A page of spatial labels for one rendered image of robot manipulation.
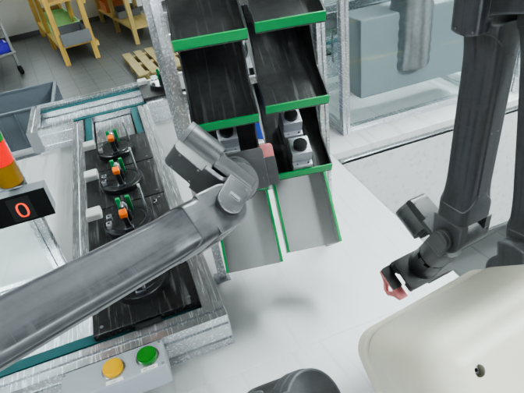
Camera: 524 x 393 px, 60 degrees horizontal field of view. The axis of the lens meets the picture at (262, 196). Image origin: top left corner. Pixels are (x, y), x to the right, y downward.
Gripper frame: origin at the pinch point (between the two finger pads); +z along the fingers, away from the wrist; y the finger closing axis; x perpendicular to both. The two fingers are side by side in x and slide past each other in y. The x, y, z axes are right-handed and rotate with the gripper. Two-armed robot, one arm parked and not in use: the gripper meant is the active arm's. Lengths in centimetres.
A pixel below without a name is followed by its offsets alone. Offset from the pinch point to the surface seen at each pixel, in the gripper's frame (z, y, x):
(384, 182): 98, -61, 30
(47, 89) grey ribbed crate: 229, 102, -51
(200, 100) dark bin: 13.6, 3.1, -13.2
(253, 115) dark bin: 6.9, -6.1, -8.3
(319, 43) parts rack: 18.8, -24.3, -20.2
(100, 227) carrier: 51, 41, 14
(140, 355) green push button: 7.3, 26.6, 34.4
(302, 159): 15.6, -15.4, 3.1
